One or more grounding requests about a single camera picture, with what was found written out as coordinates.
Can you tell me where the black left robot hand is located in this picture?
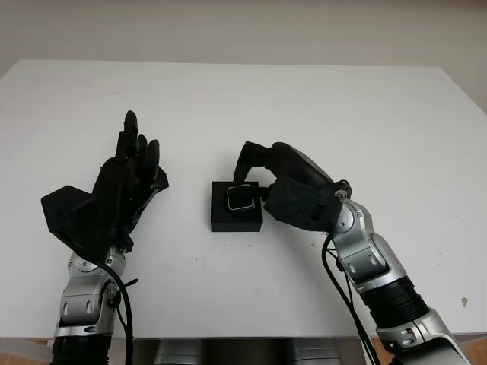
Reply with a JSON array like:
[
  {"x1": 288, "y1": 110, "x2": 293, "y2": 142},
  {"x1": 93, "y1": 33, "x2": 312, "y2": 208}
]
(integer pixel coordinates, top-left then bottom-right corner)
[{"x1": 91, "y1": 109, "x2": 162, "y2": 255}]

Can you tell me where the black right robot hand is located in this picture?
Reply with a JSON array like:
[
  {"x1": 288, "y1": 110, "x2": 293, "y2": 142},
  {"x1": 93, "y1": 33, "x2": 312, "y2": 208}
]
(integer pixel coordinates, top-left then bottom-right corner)
[{"x1": 232, "y1": 141, "x2": 333, "y2": 202}]

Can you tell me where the small silver cube camera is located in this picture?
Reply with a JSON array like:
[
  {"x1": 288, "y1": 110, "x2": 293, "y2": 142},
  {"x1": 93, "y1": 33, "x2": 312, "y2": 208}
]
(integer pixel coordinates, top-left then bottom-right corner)
[{"x1": 224, "y1": 184, "x2": 256, "y2": 212}]

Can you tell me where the dark grey robot torso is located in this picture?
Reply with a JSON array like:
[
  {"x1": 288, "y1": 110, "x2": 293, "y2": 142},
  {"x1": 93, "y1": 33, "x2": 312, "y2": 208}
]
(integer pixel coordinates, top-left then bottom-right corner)
[{"x1": 132, "y1": 338, "x2": 368, "y2": 365}]

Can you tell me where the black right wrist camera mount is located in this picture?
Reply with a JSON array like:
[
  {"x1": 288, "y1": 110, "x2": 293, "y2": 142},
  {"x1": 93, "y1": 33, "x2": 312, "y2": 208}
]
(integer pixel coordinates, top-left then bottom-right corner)
[{"x1": 263, "y1": 177, "x2": 344, "y2": 233}]

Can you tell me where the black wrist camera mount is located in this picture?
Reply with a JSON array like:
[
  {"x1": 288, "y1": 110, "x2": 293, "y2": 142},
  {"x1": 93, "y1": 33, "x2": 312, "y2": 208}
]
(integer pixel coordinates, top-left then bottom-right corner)
[
  {"x1": 263, "y1": 177, "x2": 344, "y2": 233},
  {"x1": 40, "y1": 184, "x2": 97, "y2": 260}
]

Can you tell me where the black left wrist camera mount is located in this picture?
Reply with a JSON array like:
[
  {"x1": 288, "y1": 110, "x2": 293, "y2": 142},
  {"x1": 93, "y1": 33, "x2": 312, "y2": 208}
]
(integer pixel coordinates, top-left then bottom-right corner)
[{"x1": 40, "y1": 184, "x2": 97, "y2": 260}]

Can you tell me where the black camera box base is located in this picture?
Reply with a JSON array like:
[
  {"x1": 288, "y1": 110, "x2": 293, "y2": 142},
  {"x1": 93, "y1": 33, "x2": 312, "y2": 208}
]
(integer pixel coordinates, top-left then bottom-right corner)
[{"x1": 209, "y1": 181, "x2": 264, "y2": 233}]

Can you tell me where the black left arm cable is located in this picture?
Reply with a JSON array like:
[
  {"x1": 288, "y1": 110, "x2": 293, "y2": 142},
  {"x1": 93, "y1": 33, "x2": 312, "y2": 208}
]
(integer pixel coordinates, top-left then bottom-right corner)
[{"x1": 94, "y1": 260, "x2": 140, "y2": 365}]

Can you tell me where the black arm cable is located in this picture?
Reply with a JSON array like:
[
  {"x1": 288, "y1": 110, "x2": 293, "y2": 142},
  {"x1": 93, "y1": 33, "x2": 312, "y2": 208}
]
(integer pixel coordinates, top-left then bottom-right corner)
[
  {"x1": 322, "y1": 232, "x2": 382, "y2": 365},
  {"x1": 94, "y1": 260, "x2": 140, "y2": 365}
]

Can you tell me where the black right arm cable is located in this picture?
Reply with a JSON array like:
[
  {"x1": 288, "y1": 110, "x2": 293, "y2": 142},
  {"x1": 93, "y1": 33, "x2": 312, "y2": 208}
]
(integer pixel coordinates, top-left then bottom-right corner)
[{"x1": 322, "y1": 232, "x2": 382, "y2": 365}]

